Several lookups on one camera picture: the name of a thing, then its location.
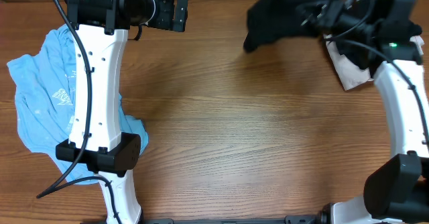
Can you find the folded beige garment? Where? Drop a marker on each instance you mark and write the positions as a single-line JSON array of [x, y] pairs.
[[344, 58]]

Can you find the folded black garment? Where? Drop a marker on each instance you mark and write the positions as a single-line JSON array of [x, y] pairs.
[[367, 49]]

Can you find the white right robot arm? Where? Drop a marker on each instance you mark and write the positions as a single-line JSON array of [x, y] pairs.
[[397, 192]]

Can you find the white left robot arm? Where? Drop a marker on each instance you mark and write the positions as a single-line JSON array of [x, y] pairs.
[[100, 30]]

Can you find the black t-shirt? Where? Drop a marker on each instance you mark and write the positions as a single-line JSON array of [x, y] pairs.
[[270, 20]]

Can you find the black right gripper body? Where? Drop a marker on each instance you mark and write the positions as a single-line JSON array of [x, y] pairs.
[[337, 15]]

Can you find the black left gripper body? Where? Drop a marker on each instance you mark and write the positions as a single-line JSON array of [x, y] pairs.
[[181, 13]]

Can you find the light blue t-shirt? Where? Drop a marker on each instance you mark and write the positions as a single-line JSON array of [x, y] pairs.
[[45, 94]]

